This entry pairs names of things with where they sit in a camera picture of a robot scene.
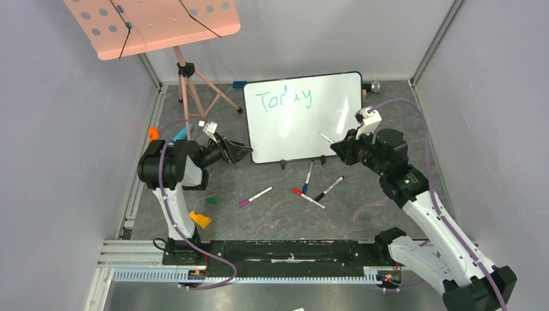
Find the black capped whiteboard marker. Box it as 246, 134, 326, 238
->
314, 176, 344, 202

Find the black microphone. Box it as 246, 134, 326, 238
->
362, 81, 381, 94

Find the magenta capped whiteboard marker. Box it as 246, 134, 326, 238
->
238, 186, 274, 208

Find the green capped whiteboard marker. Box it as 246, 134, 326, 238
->
319, 133, 335, 144

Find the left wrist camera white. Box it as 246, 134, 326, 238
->
198, 121, 218, 143

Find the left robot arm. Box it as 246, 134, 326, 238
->
137, 133, 253, 266

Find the red capped whiteboard marker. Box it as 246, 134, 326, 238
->
291, 188, 328, 210

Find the yellow stepped block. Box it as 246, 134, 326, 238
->
189, 211, 212, 229

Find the pink music stand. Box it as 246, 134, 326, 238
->
65, 0, 242, 119

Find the blue capped whiteboard marker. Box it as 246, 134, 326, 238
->
302, 161, 314, 194

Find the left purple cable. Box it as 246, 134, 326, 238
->
159, 119, 238, 292

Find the blue lego brick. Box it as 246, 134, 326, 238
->
232, 80, 248, 89

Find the white whiteboard black frame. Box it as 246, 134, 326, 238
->
243, 71, 363, 164

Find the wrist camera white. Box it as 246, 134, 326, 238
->
355, 106, 382, 140
198, 121, 218, 143

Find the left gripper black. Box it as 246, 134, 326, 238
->
199, 132, 253, 168

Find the orange piece left edge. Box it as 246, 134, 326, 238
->
148, 127, 161, 142

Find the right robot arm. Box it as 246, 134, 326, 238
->
330, 129, 517, 310

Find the blue cylinder tube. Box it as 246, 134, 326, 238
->
172, 127, 188, 142

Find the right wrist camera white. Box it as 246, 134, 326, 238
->
355, 106, 382, 140

